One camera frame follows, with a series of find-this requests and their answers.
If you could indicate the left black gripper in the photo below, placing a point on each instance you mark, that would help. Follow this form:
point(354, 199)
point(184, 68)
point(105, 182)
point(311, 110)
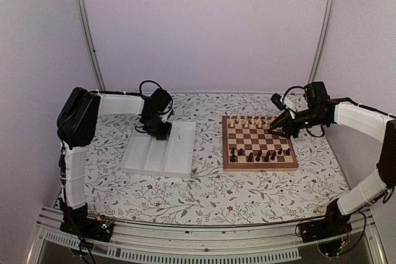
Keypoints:
point(162, 135)

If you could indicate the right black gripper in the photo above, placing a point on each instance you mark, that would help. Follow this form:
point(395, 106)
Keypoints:
point(293, 131)

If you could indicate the dark chess rook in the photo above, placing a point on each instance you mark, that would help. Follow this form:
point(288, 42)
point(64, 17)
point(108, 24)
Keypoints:
point(267, 156)

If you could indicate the wooden chess board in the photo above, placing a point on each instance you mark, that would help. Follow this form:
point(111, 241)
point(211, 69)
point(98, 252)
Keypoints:
point(251, 134)

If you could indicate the white plastic tray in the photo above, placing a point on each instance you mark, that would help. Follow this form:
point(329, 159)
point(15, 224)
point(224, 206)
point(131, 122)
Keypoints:
point(172, 157)

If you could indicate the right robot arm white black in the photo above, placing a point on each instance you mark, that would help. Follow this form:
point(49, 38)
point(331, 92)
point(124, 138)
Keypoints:
point(376, 155)

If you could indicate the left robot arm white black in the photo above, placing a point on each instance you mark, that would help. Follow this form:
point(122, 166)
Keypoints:
point(76, 127)

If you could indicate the floral table cloth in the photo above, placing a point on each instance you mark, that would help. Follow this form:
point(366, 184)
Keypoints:
point(210, 195)

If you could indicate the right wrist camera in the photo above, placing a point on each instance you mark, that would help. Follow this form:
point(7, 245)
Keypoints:
point(283, 104)

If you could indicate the aluminium front rail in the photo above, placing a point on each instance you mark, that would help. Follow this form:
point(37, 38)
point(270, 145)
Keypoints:
point(137, 242)

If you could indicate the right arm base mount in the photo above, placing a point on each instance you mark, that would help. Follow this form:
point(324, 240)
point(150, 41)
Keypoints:
point(325, 230)

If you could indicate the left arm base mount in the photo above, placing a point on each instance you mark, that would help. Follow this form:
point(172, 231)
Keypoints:
point(99, 228)

